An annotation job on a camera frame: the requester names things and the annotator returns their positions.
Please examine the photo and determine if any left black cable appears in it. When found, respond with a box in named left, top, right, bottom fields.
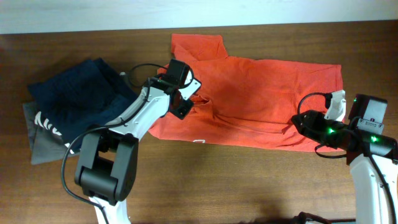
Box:
left=60, top=63, right=195, bottom=224

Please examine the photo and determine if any red orange t-shirt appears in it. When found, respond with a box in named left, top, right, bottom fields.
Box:
left=149, top=34, right=343, bottom=152

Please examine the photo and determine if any black cable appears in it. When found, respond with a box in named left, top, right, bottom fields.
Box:
left=60, top=63, right=195, bottom=224
left=297, top=91, right=398, bottom=224

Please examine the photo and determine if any right black cable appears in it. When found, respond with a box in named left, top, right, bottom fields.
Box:
left=297, top=91, right=398, bottom=224

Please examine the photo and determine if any folded grey t-shirt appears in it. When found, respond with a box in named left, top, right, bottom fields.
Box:
left=22, top=72, right=131, bottom=166

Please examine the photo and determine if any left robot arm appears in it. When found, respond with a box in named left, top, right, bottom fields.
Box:
left=74, top=77, right=201, bottom=223

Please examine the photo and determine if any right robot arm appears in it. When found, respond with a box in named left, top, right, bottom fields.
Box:
left=292, top=110, right=397, bottom=223

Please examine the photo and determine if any folded navy blue t-shirt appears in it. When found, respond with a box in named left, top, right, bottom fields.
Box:
left=28, top=58, right=137, bottom=144

